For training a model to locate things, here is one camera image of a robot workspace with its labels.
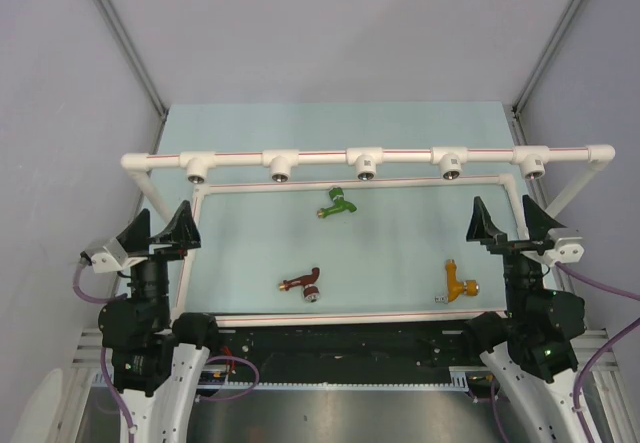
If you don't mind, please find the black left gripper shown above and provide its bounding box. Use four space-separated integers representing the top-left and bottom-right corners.
118 198 199 326

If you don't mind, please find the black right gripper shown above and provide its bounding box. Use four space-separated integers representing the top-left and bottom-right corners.
464 193 565 320

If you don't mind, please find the white PVC pipe frame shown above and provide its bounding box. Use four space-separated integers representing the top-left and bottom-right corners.
121 144 616 328

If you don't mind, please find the yellow water faucet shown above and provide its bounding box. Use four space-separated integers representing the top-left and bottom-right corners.
434 259 480 304

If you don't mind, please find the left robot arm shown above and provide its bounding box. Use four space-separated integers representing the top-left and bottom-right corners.
91 201 221 442

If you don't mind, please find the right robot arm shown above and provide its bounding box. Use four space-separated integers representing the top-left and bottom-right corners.
461 196 601 442

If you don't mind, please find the dark red water faucet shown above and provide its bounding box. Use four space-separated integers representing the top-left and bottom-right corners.
279 267 320 303

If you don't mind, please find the green water faucet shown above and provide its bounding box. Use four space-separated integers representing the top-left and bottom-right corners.
317 187 357 219

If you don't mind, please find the light blue table mat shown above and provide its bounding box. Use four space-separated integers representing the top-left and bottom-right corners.
149 101 561 317

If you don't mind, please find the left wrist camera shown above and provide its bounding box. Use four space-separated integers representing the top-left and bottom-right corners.
81 238 129 274

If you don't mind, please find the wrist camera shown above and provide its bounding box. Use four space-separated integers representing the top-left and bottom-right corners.
543 228 584 267
81 238 129 274

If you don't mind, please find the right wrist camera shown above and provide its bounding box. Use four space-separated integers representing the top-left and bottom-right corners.
543 228 584 267

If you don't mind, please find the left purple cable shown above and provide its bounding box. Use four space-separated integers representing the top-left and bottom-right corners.
73 257 131 309

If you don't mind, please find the purple cable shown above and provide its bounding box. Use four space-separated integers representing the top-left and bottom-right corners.
554 260 640 443
73 257 131 309

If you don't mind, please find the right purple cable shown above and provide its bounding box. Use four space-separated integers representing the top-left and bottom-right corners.
554 260 640 443

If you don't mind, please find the aluminium frame post right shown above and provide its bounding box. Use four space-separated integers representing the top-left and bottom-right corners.
511 0 587 117

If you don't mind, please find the aluminium frame post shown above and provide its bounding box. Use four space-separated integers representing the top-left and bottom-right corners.
74 0 169 117
511 0 587 117

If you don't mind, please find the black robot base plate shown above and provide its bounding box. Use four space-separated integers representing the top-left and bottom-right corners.
213 321 483 386

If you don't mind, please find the aluminium frame post left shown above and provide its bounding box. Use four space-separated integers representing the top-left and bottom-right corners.
74 0 169 117

